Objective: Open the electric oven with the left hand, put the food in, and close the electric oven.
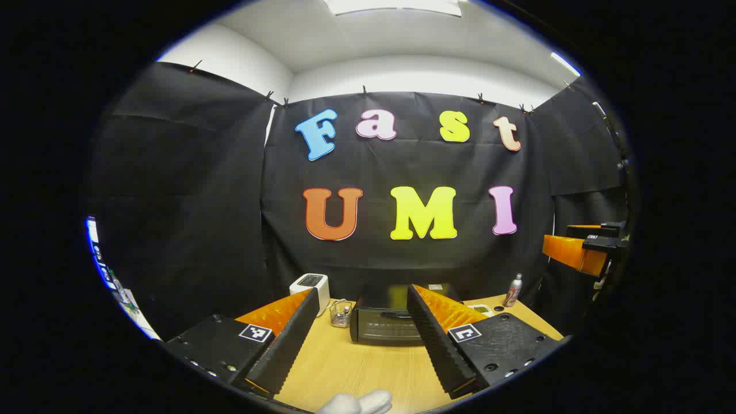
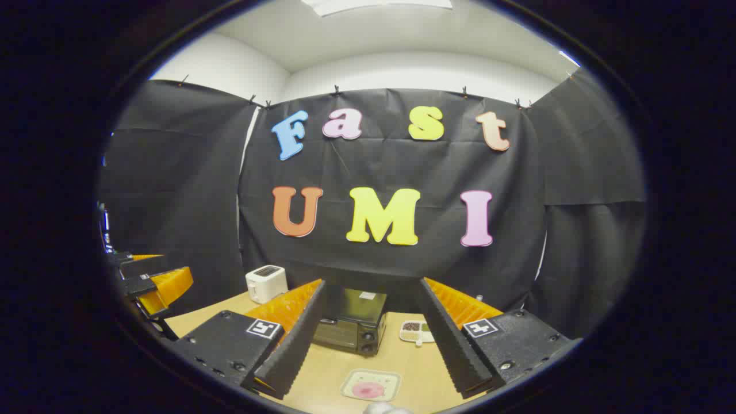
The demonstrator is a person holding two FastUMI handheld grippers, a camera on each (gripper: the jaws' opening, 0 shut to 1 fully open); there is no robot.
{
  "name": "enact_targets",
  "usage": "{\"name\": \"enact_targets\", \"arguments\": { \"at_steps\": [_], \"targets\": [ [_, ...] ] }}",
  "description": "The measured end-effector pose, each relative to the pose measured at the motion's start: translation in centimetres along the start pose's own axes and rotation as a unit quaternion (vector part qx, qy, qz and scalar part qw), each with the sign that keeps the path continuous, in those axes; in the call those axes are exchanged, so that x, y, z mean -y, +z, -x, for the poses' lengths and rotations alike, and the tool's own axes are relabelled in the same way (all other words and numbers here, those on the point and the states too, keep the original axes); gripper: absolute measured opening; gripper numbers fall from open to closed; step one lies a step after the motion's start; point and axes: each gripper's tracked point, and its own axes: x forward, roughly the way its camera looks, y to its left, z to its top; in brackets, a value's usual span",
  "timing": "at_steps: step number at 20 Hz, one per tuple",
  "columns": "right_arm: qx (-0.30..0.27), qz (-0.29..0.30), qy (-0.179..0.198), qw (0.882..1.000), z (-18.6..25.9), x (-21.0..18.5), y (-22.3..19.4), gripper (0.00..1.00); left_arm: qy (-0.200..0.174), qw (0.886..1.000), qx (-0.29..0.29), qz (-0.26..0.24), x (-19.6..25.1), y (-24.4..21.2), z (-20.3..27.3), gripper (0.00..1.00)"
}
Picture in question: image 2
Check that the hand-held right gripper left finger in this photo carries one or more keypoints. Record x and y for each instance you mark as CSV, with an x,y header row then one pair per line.
x,y
293,345

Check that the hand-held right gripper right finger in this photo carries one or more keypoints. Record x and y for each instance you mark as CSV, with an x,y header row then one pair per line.
x,y
454,345

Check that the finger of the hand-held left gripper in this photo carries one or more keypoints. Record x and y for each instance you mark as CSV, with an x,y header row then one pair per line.
x,y
138,259
167,287

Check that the black electric oven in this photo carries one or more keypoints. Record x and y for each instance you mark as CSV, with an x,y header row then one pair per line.
x,y
351,322

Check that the white square food plate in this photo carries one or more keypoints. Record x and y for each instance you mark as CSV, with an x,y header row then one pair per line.
x,y
352,382

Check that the pink donut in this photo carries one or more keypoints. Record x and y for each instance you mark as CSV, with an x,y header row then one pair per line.
x,y
368,390

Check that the white divided dish with grains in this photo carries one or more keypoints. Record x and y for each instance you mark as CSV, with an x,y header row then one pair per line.
x,y
411,330

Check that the white toaster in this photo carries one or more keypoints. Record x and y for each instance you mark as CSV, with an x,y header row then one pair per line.
x,y
265,284

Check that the black backdrop cloth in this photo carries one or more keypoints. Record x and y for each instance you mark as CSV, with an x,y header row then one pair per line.
x,y
391,167

